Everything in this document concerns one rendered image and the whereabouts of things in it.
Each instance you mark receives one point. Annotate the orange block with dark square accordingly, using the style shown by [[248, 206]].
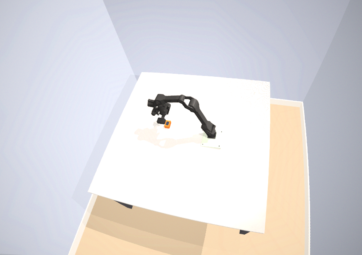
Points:
[[167, 124]]

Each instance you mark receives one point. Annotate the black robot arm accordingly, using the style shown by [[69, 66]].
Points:
[[161, 100]]

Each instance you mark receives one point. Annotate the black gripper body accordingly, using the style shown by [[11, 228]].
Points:
[[163, 113]]

